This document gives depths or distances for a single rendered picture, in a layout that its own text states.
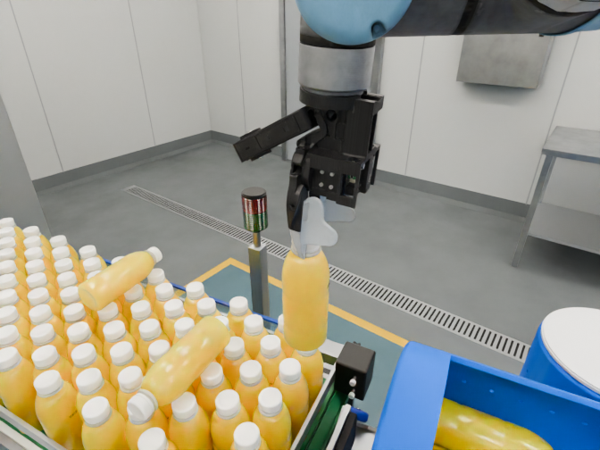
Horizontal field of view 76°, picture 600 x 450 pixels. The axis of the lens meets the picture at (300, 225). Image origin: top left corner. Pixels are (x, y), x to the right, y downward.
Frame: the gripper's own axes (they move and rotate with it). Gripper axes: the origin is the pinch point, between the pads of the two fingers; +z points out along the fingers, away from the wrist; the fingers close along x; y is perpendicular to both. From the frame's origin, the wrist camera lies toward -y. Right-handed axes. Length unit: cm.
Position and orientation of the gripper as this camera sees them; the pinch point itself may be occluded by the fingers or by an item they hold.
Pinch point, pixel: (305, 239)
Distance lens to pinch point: 52.0
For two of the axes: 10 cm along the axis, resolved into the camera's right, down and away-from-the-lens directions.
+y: 8.9, 2.7, -3.6
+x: 4.5, -4.6, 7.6
